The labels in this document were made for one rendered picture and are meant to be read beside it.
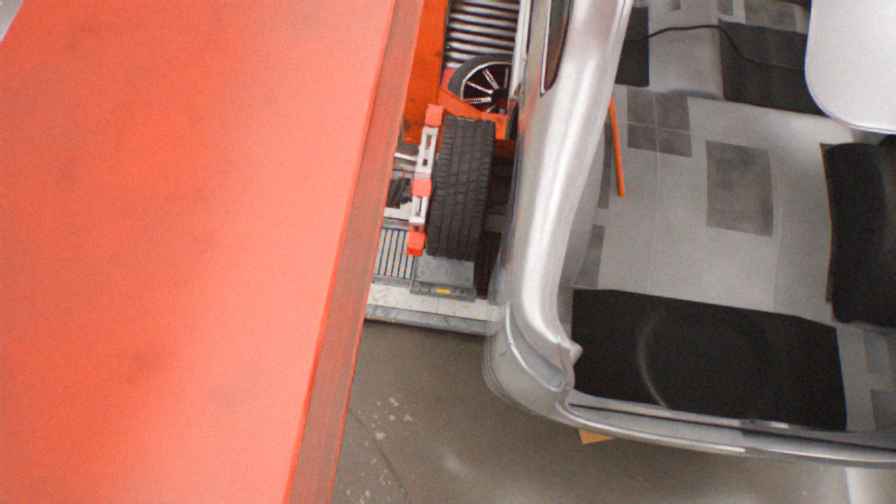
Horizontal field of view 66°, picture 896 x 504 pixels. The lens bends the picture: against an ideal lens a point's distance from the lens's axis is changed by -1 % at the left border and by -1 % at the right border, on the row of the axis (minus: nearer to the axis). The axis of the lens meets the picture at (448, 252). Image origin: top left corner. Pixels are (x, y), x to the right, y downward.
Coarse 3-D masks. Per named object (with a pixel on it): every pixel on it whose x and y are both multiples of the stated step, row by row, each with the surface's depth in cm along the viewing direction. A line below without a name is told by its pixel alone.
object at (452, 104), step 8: (440, 88) 345; (440, 96) 344; (448, 96) 348; (456, 96) 351; (440, 104) 341; (448, 104) 346; (456, 104) 350; (464, 104) 354; (448, 112) 345; (456, 112) 348; (464, 112) 352; (472, 112) 357; (480, 112) 360; (496, 120) 361; (504, 120) 361; (440, 128) 356; (496, 128) 359; (440, 136) 360; (496, 136) 356; (496, 144) 360; (504, 144) 359; (512, 144) 359; (496, 152) 367; (504, 152) 366; (512, 152) 365
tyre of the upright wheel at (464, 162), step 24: (456, 120) 305; (480, 120) 308; (456, 144) 292; (480, 144) 293; (456, 168) 288; (480, 168) 290; (456, 192) 289; (480, 192) 288; (432, 216) 292; (456, 216) 291; (480, 216) 291; (432, 240) 301; (456, 240) 299; (480, 240) 300
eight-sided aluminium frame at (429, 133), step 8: (424, 128) 302; (432, 128) 304; (424, 136) 300; (432, 136) 300; (424, 144) 298; (432, 144) 298; (432, 152) 296; (432, 160) 295; (416, 168) 293; (424, 168) 292; (432, 168) 342; (416, 176) 292; (424, 176) 292; (416, 200) 296; (424, 200) 296; (416, 208) 341; (424, 208) 297; (416, 216) 298; (424, 216) 298; (416, 224) 300; (424, 224) 337
